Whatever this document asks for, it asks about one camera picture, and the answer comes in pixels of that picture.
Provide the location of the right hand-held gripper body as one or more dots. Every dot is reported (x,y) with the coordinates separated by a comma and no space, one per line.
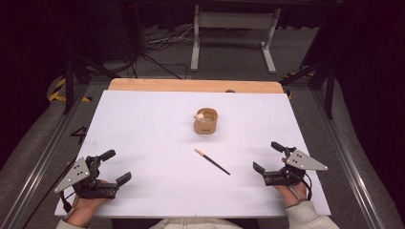
(304,160)

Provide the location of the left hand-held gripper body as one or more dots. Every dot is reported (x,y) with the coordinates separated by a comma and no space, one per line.
(74,174)

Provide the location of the person's left hand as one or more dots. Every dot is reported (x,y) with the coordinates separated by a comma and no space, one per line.
(83,210)

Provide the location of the person's right hand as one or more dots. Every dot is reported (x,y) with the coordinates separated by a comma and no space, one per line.
(290,195)

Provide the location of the white table board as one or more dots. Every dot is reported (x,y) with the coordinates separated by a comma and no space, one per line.
(153,143)

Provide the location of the black pencil with wooden end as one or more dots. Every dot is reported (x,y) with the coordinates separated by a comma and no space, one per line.
(212,161)

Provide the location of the round wooden pen holder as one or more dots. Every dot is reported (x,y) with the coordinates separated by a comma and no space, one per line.
(205,127)

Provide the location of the black tripod stand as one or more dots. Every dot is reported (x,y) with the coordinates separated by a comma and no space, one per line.
(329,89)
(69,82)

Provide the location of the small round wooden ball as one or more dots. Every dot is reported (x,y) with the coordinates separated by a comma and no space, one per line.
(200,118)

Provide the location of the person's grey clothing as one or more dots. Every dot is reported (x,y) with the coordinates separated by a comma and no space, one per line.
(194,224)

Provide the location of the aluminium floor rail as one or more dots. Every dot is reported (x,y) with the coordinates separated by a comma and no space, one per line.
(347,159)
(41,159)

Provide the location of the white metal stand frame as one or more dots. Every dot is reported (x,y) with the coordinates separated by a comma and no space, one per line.
(235,19)

